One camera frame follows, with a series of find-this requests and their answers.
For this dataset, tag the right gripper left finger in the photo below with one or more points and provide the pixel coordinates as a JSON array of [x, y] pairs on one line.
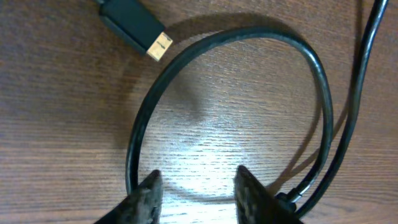
[[142, 206]]

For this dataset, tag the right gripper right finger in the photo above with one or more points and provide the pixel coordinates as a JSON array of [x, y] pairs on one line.
[[255, 205]]

